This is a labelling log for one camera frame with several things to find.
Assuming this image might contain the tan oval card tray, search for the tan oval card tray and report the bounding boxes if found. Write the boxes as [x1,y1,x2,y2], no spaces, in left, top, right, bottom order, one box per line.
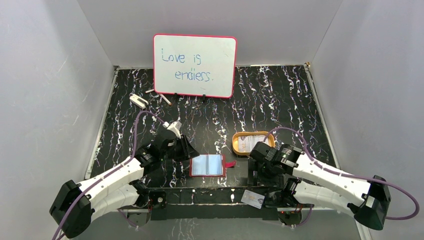
[232,131,276,156]

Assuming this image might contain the white marker pen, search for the white marker pen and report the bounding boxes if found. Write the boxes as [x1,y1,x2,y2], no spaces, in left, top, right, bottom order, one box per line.
[159,93,172,106]

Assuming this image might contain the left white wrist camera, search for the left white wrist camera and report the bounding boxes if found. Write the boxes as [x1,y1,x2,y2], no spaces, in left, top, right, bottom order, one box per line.
[162,120,182,139]

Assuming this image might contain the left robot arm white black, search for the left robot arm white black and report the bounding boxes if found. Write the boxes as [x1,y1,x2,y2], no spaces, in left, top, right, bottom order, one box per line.
[49,135,200,240]

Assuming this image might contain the red leather card holder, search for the red leather card holder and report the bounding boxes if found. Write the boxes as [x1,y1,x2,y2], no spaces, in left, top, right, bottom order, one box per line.
[189,154,237,177]

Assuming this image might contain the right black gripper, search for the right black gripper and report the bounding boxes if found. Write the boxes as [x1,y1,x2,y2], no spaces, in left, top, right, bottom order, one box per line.
[247,157,285,193]

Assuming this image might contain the cards in tray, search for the cards in tray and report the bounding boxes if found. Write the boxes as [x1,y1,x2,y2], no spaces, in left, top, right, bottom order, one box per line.
[236,135,265,153]

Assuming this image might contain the white board eraser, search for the white board eraser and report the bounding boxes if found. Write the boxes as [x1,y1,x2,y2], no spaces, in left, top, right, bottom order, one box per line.
[129,93,149,110]

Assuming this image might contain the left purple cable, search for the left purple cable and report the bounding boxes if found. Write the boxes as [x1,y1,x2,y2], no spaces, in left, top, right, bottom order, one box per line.
[51,110,167,240]

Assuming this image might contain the white board with red frame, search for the white board with red frame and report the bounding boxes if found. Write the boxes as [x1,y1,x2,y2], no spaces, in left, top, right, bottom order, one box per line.
[152,33,238,99]

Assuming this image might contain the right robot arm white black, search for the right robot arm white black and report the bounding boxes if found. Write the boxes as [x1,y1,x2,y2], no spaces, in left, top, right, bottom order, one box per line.
[249,142,392,231]

